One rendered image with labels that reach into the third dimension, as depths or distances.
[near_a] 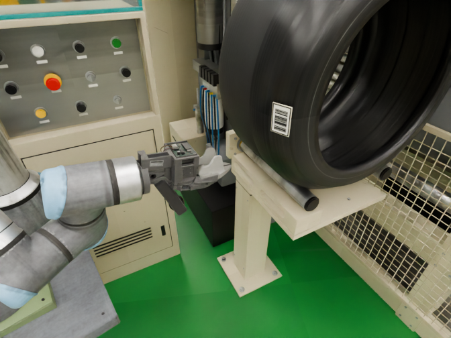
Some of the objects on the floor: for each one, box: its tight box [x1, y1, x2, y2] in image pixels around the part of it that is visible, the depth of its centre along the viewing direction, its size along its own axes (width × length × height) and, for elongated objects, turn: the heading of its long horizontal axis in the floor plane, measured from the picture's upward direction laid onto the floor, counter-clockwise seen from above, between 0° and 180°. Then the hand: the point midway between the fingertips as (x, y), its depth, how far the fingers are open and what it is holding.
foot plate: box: [217, 251, 282, 298], centre depth 161 cm, size 27×27×2 cm
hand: (225, 168), depth 68 cm, fingers closed
